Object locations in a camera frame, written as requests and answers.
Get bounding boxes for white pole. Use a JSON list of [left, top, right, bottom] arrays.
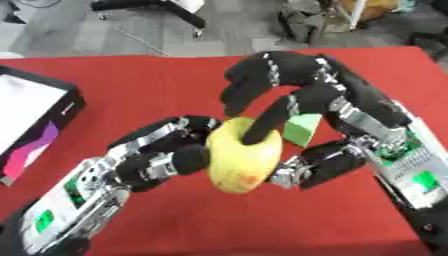
[[346, 0, 370, 31]]

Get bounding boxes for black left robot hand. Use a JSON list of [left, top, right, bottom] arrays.
[[105, 115, 224, 193]]

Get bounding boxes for black office chair base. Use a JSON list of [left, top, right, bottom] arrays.
[[89, 0, 209, 38]]

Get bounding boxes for yellow toy mango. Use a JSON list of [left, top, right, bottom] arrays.
[[204, 116, 286, 194]]

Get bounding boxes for green block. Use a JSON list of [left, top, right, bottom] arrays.
[[281, 113, 324, 148]]

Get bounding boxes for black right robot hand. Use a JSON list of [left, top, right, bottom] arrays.
[[218, 50, 415, 191]]

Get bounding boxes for black box with white inside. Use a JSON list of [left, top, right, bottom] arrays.
[[0, 64, 88, 187]]

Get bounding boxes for grey bag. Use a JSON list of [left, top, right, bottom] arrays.
[[273, 4, 347, 46]]

